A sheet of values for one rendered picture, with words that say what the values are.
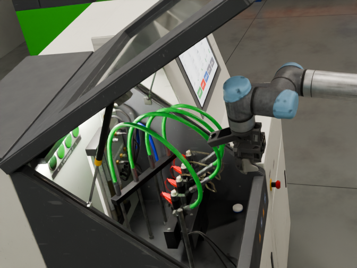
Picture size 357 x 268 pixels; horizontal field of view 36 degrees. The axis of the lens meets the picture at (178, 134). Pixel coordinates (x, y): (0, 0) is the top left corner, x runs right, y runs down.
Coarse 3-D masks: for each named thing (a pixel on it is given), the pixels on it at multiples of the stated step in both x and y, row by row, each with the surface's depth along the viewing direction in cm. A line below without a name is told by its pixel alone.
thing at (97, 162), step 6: (114, 102) 130; (108, 108) 131; (108, 114) 132; (108, 120) 133; (102, 126) 135; (108, 126) 134; (102, 132) 135; (102, 138) 136; (102, 144) 138; (102, 150) 139; (96, 156) 141; (102, 156) 141; (96, 162) 142; (96, 168) 143; (96, 174) 145; (90, 192) 149; (90, 198) 151; (90, 204) 152
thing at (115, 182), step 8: (144, 128) 162; (112, 136) 174; (160, 136) 160; (168, 144) 159; (176, 152) 158; (112, 160) 182; (184, 160) 158; (112, 168) 184; (192, 168) 159; (112, 176) 186; (192, 176) 159; (200, 184) 160; (200, 192) 161; (200, 200) 163; (192, 208) 168
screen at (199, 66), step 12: (192, 48) 232; (204, 48) 246; (180, 60) 216; (192, 60) 228; (204, 60) 242; (216, 60) 258; (192, 72) 225; (204, 72) 238; (216, 72) 254; (192, 84) 222; (204, 84) 234; (192, 96) 219; (204, 96) 231; (204, 108) 227
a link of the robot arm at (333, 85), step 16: (288, 64) 153; (272, 80) 149; (304, 80) 147; (320, 80) 146; (336, 80) 144; (352, 80) 142; (304, 96) 150; (320, 96) 147; (336, 96) 145; (352, 96) 143
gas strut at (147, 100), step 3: (156, 72) 197; (153, 78) 199; (153, 81) 199; (153, 84) 200; (150, 87) 201; (150, 90) 201; (150, 93) 202; (147, 96) 203; (150, 96) 203; (144, 99) 204; (147, 99) 203; (150, 99) 203; (144, 102) 204; (147, 102) 204; (150, 102) 204
